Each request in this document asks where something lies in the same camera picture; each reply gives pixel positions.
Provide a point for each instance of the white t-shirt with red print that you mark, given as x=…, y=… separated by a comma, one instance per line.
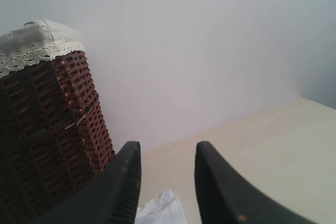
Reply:
x=166, y=208

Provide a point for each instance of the dark brown wicker basket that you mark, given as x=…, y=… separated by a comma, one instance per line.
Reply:
x=53, y=136

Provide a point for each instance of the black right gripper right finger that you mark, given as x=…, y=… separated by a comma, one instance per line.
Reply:
x=224, y=196

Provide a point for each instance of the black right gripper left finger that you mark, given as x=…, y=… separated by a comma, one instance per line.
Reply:
x=111, y=197

